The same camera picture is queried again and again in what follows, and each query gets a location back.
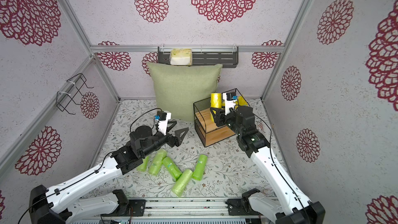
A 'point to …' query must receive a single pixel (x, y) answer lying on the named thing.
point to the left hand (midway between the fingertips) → (181, 126)
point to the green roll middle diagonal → (174, 171)
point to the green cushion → (178, 86)
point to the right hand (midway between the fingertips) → (214, 106)
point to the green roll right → (198, 173)
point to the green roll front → (182, 182)
